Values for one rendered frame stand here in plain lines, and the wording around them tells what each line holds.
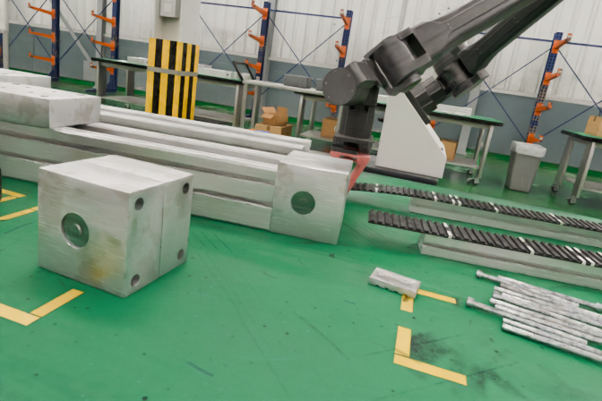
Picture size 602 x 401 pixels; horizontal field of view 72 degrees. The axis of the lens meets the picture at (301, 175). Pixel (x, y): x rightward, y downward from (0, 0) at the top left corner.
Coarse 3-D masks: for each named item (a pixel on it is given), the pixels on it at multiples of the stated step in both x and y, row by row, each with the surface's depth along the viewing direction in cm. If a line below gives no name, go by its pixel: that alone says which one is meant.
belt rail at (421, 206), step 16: (416, 208) 73; (432, 208) 73; (448, 208) 72; (464, 208) 72; (480, 224) 72; (496, 224) 71; (512, 224) 71; (528, 224) 71; (544, 224) 70; (576, 240) 69; (592, 240) 69
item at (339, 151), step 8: (336, 144) 72; (344, 144) 72; (336, 152) 70; (344, 152) 70; (352, 152) 70; (360, 160) 70; (368, 160) 70; (360, 168) 71; (352, 176) 72; (352, 184) 72
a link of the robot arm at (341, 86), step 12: (372, 48) 68; (372, 60) 69; (336, 72) 63; (348, 72) 62; (360, 72) 62; (372, 72) 65; (324, 84) 65; (336, 84) 64; (348, 84) 63; (360, 84) 62; (372, 84) 66; (384, 84) 67; (408, 84) 66; (324, 96) 65; (336, 96) 64; (348, 96) 63; (360, 96) 65
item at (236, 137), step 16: (112, 112) 84; (128, 112) 83; (144, 112) 85; (144, 128) 76; (160, 128) 75; (176, 128) 75; (192, 128) 74; (208, 128) 81; (224, 128) 81; (240, 128) 82; (224, 144) 75; (240, 144) 73; (256, 144) 73; (272, 144) 72; (288, 144) 72; (304, 144) 78
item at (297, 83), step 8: (248, 80) 356; (256, 80) 404; (288, 80) 365; (296, 80) 364; (304, 80) 362; (320, 80) 353; (256, 88) 405; (280, 88) 353; (288, 88) 352; (296, 88) 352; (304, 88) 364; (320, 88) 355; (256, 96) 407; (256, 104) 412; (240, 120) 363; (336, 128) 408; (312, 152) 405; (320, 152) 412
